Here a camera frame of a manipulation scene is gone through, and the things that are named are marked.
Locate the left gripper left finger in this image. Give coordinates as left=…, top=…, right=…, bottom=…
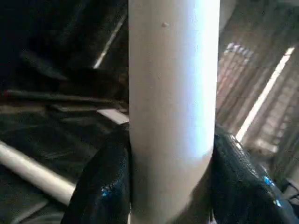
left=63, top=122, right=132, bottom=224

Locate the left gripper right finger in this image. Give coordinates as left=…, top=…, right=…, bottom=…
left=208, top=126, right=294, bottom=224

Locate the white plastic table leg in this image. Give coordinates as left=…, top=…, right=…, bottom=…
left=127, top=0, right=221, bottom=224
left=0, top=141, right=77, bottom=206

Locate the black plastic sheet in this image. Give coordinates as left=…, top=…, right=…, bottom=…
left=0, top=100, right=131, bottom=224

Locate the metal rod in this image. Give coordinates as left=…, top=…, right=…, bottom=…
left=0, top=89, right=128, bottom=111

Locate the striped window blind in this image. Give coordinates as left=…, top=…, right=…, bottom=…
left=216, top=0, right=299, bottom=185

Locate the black backdrop cloth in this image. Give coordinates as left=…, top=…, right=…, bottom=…
left=0, top=0, right=129, bottom=94

